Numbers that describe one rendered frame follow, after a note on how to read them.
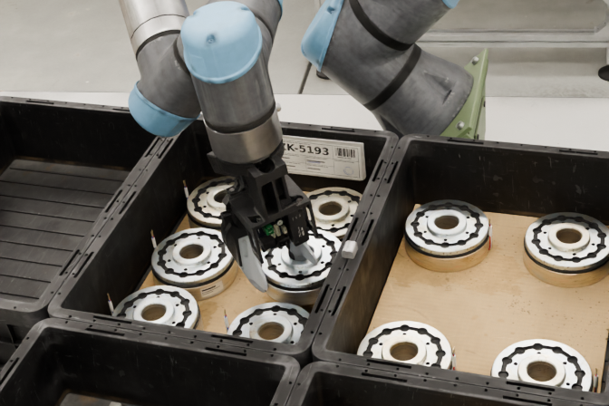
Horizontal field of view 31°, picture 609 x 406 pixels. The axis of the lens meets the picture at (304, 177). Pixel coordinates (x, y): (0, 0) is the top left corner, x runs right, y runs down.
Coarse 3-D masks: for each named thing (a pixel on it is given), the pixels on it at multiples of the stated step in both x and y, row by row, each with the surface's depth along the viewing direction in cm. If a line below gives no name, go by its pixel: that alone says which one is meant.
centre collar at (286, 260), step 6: (312, 246) 128; (318, 246) 128; (282, 252) 128; (318, 252) 127; (282, 258) 127; (288, 258) 127; (318, 258) 127; (288, 264) 126; (294, 264) 126; (300, 264) 126; (306, 264) 126; (312, 264) 126
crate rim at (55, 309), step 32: (288, 128) 141; (320, 128) 140; (352, 128) 140; (160, 160) 138; (384, 160) 133; (128, 192) 133; (352, 224) 124; (96, 256) 124; (64, 288) 120; (96, 320) 115; (128, 320) 115; (320, 320) 112; (288, 352) 109
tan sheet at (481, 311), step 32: (512, 224) 137; (512, 256) 132; (384, 288) 129; (416, 288) 129; (448, 288) 128; (480, 288) 128; (512, 288) 127; (544, 288) 127; (576, 288) 126; (608, 288) 126; (384, 320) 125; (416, 320) 125; (448, 320) 124; (480, 320) 124; (512, 320) 123; (544, 320) 123; (576, 320) 122; (608, 320) 122; (480, 352) 120
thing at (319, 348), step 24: (408, 144) 135; (432, 144) 136; (456, 144) 135; (480, 144) 134; (504, 144) 133; (528, 144) 133; (384, 192) 128; (360, 240) 121; (360, 264) 118; (336, 288) 115; (336, 312) 113; (336, 360) 107; (360, 360) 107; (384, 360) 106; (480, 384) 103; (504, 384) 102; (528, 384) 102
